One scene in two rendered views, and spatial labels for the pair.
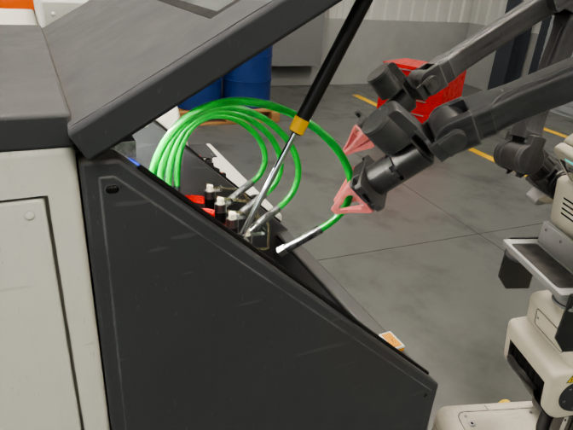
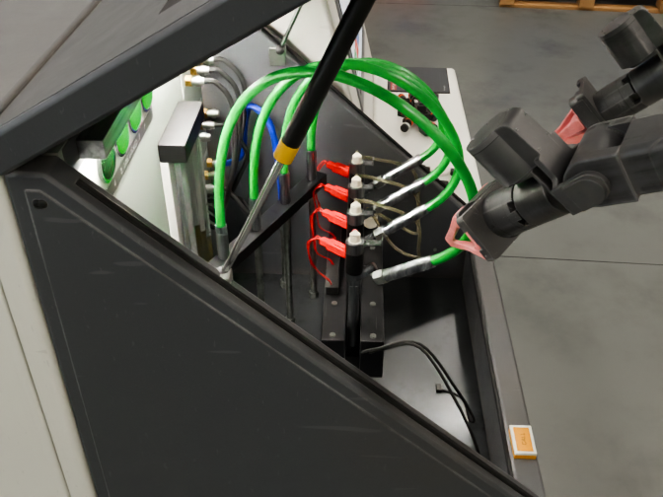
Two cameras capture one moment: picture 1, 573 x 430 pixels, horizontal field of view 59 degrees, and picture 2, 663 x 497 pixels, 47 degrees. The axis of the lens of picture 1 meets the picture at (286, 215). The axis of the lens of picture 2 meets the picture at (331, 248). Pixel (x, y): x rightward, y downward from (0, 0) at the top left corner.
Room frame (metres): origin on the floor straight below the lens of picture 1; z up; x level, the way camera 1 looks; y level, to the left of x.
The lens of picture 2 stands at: (0.09, -0.35, 1.80)
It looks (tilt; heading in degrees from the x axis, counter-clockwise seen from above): 36 degrees down; 29
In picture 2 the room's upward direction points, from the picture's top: straight up
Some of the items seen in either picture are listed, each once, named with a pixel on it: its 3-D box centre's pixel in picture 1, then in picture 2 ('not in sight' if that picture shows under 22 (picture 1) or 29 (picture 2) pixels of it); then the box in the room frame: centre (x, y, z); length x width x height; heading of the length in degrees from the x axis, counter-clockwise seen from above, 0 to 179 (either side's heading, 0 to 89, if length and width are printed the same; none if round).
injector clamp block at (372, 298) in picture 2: not in sight; (353, 306); (1.02, 0.14, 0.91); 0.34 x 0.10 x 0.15; 27
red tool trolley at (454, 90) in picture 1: (416, 107); not in sight; (5.24, -1.27, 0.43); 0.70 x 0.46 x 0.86; 49
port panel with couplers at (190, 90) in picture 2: not in sight; (204, 123); (1.01, 0.42, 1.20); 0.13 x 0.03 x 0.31; 27
